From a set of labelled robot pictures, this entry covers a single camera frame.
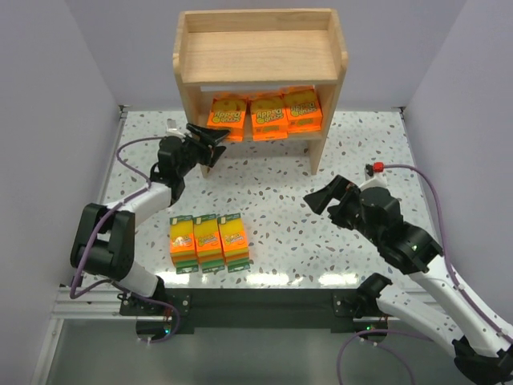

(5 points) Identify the wooden two-tier shelf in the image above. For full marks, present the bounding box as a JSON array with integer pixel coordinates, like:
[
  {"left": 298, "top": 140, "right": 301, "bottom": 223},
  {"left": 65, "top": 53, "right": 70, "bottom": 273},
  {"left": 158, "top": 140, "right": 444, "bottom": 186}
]
[{"left": 172, "top": 8, "right": 349, "bottom": 174}]

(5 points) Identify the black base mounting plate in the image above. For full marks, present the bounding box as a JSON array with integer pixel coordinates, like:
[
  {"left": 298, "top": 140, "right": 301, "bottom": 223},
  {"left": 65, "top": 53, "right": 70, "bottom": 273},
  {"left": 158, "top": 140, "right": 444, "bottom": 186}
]
[{"left": 118, "top": 288, "right": 386, "bottom": 338}]

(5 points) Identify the orange Scrub Daddy box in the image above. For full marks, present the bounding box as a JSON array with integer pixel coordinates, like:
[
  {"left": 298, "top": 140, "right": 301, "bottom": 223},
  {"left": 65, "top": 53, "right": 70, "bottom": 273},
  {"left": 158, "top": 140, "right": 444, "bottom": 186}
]
[
  {"left": 249, "top": 91, "right": 289, "bottom": 141},
  {"left": 281, "top": 86, "right": 323, "bottom": 134},
  {"left": 207, "top": 92, "right": 248, "bottom": 142}
]

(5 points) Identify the Sponge Daddy sponge pack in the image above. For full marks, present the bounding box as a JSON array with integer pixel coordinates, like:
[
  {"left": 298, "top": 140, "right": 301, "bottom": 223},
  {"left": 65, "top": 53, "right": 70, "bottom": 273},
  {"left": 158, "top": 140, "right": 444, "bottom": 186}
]
[
  {"left": 217, "top": 213, "right": 250, "bottom": 273},
  {"left": 169, "top": 215, "right": 199, "bottom": 274},
  {"left": 193, "top": 213, "right": 225, "bottom": 274}
]

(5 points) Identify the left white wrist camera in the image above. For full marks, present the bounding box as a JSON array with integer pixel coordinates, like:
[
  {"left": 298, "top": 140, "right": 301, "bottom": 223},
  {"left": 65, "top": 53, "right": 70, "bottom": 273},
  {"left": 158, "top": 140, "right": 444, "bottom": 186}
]
[{"left": 166, "top": 119, "right": 181, "bottom": 136}]

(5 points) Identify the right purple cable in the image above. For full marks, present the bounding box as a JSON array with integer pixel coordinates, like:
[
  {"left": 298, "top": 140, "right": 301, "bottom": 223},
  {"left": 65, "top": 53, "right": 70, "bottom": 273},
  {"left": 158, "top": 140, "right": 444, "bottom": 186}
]
[{"left": 335, "top": 162, "right": 513, "bottom": 385}]

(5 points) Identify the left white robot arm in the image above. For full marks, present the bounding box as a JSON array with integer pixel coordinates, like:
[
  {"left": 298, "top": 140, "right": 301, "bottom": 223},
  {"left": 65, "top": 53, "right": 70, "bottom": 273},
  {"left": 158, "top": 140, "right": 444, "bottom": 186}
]
[{"left": 70, "top": 123, "right": 229, "bottom": 306}]

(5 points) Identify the aluminium frame rail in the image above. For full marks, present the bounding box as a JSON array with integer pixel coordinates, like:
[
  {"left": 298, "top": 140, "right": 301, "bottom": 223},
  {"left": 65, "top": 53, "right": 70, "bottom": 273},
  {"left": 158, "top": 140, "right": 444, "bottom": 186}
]
[{"left": 50, "top": 286, "right": 129, "bottom": 322}]

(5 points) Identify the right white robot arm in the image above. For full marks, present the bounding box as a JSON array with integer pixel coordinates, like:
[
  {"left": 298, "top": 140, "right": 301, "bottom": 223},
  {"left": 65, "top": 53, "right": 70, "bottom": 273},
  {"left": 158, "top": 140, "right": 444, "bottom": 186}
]
[{"left": 304, "top": 175, "right": 512, "bottom": 384}]

